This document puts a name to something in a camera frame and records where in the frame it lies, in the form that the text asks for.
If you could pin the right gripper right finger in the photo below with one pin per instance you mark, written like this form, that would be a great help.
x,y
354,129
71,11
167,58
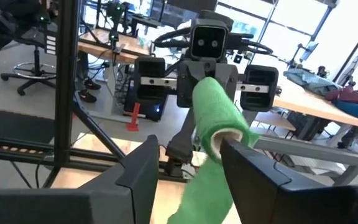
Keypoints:
x,y
291,205

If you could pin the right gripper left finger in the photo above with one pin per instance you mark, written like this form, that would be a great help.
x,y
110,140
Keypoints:
x,y
73,208

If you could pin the green elastic bandage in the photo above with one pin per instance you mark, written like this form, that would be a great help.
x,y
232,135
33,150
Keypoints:
x,y
216,109

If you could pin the small black lab robot arm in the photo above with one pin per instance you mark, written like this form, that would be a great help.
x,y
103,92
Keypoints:
x,y
115,18

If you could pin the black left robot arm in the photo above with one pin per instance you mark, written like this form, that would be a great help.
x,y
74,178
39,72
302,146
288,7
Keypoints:
x,y
182,137

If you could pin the black computer tower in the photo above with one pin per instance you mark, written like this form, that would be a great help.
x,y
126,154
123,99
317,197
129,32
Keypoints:
x,y
148,112

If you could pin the wooden lab table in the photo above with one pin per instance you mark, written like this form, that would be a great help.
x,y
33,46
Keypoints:
x,y
129,46

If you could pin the red floor stand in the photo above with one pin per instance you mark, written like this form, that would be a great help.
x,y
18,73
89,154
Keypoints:
x,y
135,118

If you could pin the wooden side table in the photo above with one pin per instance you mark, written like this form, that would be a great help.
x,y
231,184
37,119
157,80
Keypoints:
x,y
306,105

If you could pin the tilted desk monitor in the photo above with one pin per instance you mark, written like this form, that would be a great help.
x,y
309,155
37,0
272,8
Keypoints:
x,y
310,49

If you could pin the pile of clothes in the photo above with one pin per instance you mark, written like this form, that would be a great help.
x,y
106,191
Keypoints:
x,y
350,96

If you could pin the black box with white labels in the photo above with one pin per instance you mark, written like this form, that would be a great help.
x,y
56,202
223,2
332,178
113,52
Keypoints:
x,y
50,43

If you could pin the black office chair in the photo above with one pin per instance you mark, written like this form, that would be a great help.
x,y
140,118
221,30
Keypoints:
x,y
30,39

